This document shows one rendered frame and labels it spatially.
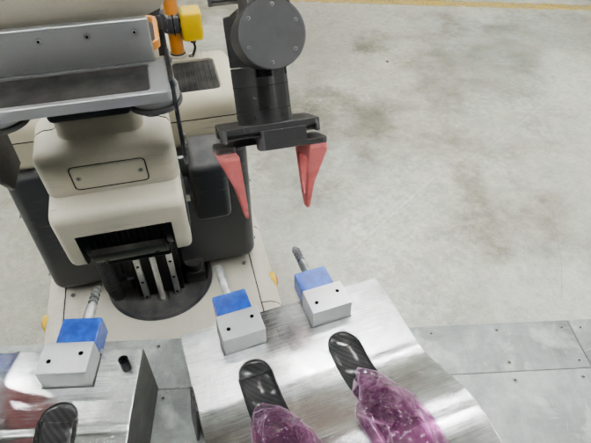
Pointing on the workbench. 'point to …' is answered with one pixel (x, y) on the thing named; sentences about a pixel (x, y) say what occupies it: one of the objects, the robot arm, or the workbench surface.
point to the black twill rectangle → (194, 413)
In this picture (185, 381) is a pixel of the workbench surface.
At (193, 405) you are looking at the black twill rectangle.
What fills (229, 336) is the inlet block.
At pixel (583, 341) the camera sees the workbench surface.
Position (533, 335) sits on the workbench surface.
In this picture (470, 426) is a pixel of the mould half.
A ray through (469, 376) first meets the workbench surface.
